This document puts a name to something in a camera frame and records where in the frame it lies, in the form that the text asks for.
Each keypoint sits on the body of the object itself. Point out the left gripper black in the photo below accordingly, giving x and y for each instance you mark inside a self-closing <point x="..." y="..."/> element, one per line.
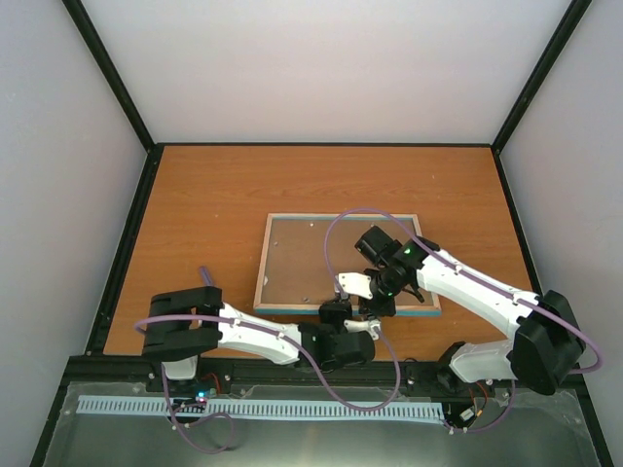
<point x="332" y="307"/>

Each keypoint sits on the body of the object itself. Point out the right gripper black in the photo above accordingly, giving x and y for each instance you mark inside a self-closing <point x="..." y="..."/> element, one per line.
<point x="385" y="308"/>

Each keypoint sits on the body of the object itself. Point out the blue picture frame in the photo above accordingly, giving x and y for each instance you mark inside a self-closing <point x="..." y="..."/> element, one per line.
<point x="340" y="262"/>

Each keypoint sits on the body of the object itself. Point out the red blue screwdriver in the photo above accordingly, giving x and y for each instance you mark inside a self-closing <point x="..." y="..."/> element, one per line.
<point x="206" y="277"/>

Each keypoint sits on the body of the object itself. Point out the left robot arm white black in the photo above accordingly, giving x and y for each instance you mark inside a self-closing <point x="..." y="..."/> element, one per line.
<point x="183" y="325"/>

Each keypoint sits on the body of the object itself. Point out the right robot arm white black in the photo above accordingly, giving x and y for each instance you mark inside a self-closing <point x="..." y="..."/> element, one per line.
<point x="540" y="347"/>

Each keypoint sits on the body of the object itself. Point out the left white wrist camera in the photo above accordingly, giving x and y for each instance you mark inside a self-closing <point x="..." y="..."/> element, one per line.
<point x="371" y="327"/>

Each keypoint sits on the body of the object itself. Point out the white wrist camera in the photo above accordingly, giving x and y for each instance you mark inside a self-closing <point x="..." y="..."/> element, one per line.
<point x="354" y="284"/>
<point x="371" y="327"/>

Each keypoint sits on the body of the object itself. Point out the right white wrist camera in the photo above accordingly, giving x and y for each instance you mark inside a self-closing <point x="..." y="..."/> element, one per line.
<point x="354" y="284"/>

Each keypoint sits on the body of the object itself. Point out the light blue slotted cable duct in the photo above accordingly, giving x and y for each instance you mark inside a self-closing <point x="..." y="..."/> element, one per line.
<point x="274" y="410"/>

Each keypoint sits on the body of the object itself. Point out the black enclosure frame post right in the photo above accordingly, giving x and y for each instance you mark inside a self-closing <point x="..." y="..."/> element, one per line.
<point x="564" y="30"/>

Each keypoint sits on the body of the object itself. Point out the black enclosure frame post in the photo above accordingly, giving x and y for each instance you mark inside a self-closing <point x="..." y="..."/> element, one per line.
<point x="91" y="38"/>
<point x="564" y="30"/>

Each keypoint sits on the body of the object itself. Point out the black enclosure frame post left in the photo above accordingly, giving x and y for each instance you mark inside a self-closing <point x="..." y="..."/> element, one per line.
<point x="91" y="38"/>

